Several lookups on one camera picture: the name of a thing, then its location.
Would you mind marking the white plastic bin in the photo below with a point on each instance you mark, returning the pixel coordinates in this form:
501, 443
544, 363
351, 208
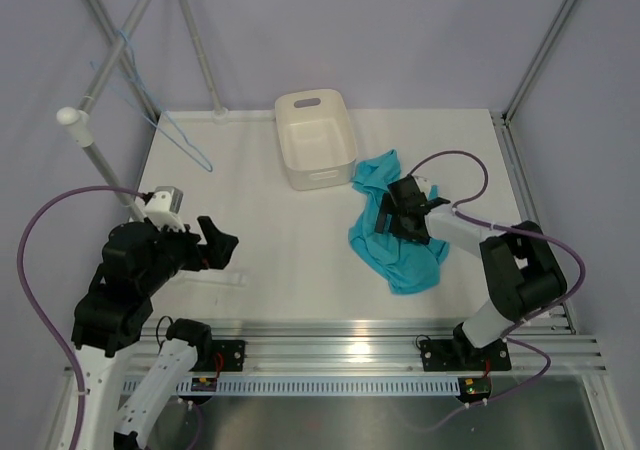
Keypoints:
317, 141

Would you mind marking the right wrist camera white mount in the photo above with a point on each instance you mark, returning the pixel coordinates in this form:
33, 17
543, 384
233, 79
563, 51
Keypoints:
426, 186

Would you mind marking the white slotted cable duct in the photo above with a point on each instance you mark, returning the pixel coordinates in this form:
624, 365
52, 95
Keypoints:
320, 386

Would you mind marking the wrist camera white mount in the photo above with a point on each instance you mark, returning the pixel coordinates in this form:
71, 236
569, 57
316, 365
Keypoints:
426, 186
162, 208

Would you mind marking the turquoise t shirt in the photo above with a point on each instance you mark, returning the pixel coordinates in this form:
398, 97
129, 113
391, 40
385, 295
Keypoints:
409, 268

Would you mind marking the aluminium frame post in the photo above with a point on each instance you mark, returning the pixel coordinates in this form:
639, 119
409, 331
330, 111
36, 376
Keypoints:
542, 54
101, 18

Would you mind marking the light blue wire hanger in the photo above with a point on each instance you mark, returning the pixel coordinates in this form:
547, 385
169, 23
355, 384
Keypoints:
165, 124

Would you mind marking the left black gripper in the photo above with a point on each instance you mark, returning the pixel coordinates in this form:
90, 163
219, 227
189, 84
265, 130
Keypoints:
218, 249

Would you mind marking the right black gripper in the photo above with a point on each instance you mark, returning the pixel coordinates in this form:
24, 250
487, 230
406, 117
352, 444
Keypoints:
388, 207

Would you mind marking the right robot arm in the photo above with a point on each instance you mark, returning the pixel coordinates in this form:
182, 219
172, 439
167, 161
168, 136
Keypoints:
522, 275

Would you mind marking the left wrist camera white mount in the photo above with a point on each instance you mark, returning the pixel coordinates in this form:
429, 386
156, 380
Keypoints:
162, 208

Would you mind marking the aluminium mounting rail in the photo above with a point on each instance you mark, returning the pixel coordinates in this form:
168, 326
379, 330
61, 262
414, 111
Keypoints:
391, 347

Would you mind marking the aluminium frame post right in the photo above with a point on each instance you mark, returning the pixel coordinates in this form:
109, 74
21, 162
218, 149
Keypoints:
542, 54

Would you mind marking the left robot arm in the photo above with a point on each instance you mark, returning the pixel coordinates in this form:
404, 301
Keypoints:
137, 260

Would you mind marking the aluminium frame post left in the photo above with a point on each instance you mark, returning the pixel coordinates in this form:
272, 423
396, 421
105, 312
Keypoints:
101, 18

